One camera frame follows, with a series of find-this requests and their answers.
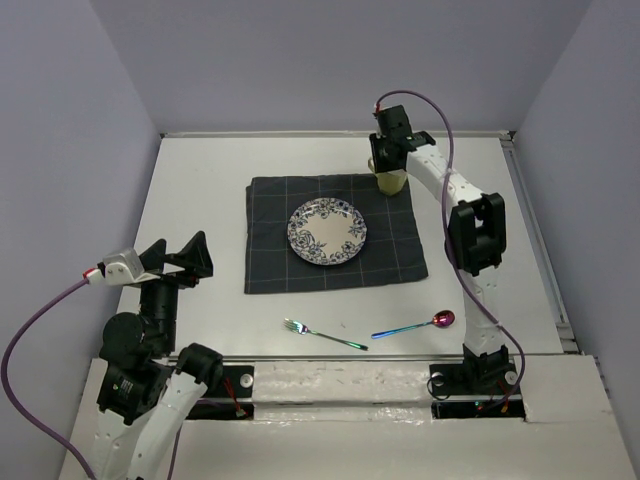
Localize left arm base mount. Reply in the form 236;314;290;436
187;364;255;421

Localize cream yellow mug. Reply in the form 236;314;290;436
368;157;408;197

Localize iridescent spoon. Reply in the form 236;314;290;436
371;310;456;340

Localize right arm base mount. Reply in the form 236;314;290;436
426;347;526;420

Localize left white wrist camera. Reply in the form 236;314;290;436
83;248;160;286

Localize iridescent fork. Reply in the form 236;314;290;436
283;318;369;351

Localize aluminium table edge rail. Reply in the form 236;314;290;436
160;130;512;140

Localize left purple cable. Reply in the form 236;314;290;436
2;277;179;480

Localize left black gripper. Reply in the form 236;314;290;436
139;227;214;350

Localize dark plaid cloth napkin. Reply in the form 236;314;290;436
244;174;429;294

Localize blue floral plate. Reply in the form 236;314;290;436
286;197;368;266

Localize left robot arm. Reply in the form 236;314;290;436
86;231;223;479

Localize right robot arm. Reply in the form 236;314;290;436
369;105;515;401

